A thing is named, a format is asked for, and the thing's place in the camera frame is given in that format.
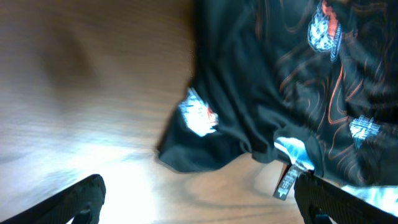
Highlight black orange patterned jersey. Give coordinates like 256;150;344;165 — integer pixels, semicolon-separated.
159;0;397;186

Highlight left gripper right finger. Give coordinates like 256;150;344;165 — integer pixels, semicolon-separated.
294;174;397;224

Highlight black clothing label tag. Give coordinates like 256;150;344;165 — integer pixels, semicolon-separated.
273;164;304;200

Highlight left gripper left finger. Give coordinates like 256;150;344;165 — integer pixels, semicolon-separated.
1;174;106;224

